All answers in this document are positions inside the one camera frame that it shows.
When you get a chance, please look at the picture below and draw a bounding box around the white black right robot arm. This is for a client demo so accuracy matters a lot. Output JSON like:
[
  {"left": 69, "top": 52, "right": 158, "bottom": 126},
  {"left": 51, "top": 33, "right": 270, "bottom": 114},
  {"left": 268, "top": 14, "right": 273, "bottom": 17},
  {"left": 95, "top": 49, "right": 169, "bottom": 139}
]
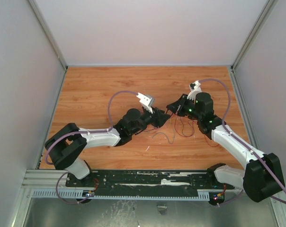
[{"left": 167, "top": 92, "right": 285, "bottom": 202}]

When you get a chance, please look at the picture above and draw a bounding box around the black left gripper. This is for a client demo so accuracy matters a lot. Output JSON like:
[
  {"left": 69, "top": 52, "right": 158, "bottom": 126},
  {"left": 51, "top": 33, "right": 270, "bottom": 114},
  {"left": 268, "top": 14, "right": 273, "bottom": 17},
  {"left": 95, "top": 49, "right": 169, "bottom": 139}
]
[{"left": 131, "top": 105, "right": 170, "bottom": 135}]

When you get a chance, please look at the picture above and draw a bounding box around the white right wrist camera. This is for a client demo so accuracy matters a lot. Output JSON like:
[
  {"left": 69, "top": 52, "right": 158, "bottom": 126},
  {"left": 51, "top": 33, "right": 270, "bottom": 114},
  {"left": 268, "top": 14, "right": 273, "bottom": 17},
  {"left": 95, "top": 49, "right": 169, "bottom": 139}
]
[{"left": 187, "top": 80, "right": 202, "bottom": 101}]

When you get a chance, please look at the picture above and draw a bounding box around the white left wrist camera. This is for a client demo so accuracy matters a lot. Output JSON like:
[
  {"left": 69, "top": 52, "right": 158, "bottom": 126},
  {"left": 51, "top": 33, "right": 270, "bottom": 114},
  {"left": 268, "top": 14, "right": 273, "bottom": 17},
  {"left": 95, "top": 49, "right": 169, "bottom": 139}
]
[{"left": 136, "top": 93, "right": 155, "bottom": 113}]

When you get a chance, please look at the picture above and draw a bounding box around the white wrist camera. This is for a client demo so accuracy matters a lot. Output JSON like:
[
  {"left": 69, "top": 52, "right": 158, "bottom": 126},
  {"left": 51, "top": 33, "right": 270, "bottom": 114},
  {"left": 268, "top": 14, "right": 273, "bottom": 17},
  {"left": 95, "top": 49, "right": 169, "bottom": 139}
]
[
  {"left": 187, "top": 80, "right": 202, "bottom": 101},
  {"left": 136, "top": 93, "right": 155, "bottom": 113}
]

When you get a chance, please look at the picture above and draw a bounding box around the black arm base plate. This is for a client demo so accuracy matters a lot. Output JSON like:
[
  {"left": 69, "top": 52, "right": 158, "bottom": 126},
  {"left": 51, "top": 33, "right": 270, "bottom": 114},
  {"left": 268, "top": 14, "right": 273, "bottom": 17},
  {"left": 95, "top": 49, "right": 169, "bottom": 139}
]
[{"left": 65, "top": 170, "right": 234, "bottom": 198}]

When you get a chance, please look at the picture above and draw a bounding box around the grey slotted cable duct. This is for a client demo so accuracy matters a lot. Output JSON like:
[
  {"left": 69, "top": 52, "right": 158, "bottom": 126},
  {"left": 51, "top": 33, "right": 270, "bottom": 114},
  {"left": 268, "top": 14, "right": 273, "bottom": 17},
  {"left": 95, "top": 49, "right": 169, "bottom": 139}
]
[{"left": 31, "top": 188, "right": 210, "bottom": 201}]

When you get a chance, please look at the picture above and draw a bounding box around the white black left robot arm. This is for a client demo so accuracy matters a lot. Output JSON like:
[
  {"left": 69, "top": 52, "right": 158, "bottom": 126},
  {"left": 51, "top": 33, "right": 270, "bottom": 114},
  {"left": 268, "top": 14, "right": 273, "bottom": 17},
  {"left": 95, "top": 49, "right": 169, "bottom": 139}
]
[{"left": 45, "top": 108, "right": 170, "bottom": 187}]

